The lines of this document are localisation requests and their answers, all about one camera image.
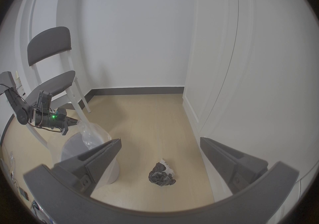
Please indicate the white trash bin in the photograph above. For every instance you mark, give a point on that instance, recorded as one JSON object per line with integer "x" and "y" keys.
{"x": 112, "y": 170}

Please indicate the black plastic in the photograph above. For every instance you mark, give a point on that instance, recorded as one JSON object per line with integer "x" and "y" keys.
{"x": 159, "y": 175}

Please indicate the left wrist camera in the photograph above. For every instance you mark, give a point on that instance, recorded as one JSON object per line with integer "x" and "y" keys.
{"x": 59, "y": 113}

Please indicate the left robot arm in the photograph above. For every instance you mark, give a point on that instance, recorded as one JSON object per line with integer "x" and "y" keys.
{"x": 21, "y": 110}

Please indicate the grey and white chair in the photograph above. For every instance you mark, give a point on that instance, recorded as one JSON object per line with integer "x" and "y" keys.
{"x": 49, "y": 43}

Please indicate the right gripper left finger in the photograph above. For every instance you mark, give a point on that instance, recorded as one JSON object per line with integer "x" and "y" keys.
{"x": 94, "y": 165}

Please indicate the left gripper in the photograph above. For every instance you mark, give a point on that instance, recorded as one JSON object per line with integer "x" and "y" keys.
{"x": 47, "y": 121}

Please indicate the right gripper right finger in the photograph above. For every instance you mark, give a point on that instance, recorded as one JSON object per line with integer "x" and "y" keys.
{"x": 229, "y": 168}

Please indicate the white wardrobe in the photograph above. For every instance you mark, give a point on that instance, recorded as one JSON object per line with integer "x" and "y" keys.
{"x": 249, "y": 68}

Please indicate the clear plastic bag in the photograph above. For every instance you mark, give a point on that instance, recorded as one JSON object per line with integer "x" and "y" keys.
{"x": 88, "y": 135}

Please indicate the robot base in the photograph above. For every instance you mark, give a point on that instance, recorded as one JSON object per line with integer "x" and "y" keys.
{"x": 17, "y": 188}

